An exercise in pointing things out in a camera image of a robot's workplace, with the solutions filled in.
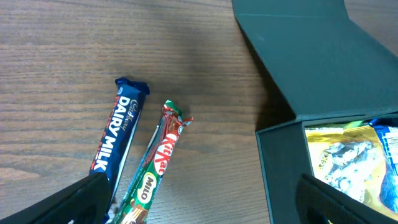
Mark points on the blue Oreo cookie pack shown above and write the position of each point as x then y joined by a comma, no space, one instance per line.
386,130

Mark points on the dark blue chocolate bar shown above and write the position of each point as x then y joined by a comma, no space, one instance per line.
119,131

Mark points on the yellow snack bag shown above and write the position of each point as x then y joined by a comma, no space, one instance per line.
351,159

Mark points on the green red chocolate bar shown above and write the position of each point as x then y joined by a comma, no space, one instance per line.
140,195

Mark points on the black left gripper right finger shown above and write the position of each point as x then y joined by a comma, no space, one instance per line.
317,202

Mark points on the black gift box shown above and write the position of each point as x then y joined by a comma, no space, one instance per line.
329,71

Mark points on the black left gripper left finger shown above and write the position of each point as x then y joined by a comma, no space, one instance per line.
84,201

